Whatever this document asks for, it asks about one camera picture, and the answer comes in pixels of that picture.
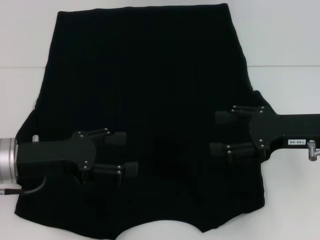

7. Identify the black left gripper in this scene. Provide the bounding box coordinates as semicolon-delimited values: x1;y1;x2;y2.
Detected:
16;127;140;186

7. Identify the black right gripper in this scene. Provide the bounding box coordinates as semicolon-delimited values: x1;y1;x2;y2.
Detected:
209;105;320;165

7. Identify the black t-shirt with FREE print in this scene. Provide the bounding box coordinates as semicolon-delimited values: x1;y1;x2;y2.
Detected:
13;2;276;240

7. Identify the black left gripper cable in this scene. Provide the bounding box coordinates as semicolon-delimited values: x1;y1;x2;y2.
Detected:
0;176;48;196

